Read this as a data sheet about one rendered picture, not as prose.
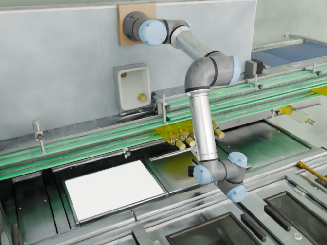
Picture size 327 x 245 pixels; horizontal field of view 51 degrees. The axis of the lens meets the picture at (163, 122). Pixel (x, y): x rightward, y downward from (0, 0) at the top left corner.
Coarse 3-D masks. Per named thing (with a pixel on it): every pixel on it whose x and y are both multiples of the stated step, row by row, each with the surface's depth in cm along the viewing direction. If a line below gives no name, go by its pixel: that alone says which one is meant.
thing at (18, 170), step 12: (300, 96) 231; (312, 96) 230; (252, 108) 216; (264, 108) 215; (216, 120) 203; (228, 120) 204; (156, 132) 193; (108, 144) 182; (120, 144) 182; (132, 144) 182; (60, 156) 174; (72, 156) 174; (84, 156) 173; (12, 168) 165; (24, 168) 166; (36, 168) 165; (0, 180) 158
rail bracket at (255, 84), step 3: (255, 75) 200; (255, 78) 201; (246, 81) 208; (249, 81) 207; (252, 81) 206; (255, 81) 202; (255, 84) 201; (258, 84) 201; (261, 84) 199; (258, 87) 200; (261, 87) 199
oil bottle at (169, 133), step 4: (168, 124) 188; (156, 128) 192; (160, 128) 186; (164, 128) 184; (168, 128) 184; (172, 128) 184; (160, 132) 188; (164, 132) 182; (168, 132) 180; (172, 132) 180; (176, 132) 180; (164, 136) 183; (168, 136) 178; (172, 136) 176; (176, 136) 177; (168, 140) 179; (172, 140) 176; (172, 144) 178
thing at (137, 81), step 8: (120, 72) 176; (128, 72) 186; (136, 72) 188; (144, 72) 186; (120, 80) 178; (128, 80) 187; (136, 80) 189; (144, 80) 188; (120, 88) 179; (128, 88) 189; (136, 88) 191; (144, 88) 191; (120, 96) 181; (128, 96) 191; (136, 96) 193; (128, 104) 189; (136, 104) 189; (144, 104) 190
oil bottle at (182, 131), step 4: (172, 124) 187; (176, 124) 187; (180, 124) 187; (176, 128) 183; (180, 128) 183; (184, 128) 182; (180, 132) 179; (184, 132) 179; (188, 132) 179; (180, 136) 179; (184, 136) 178; (184, 140) 179
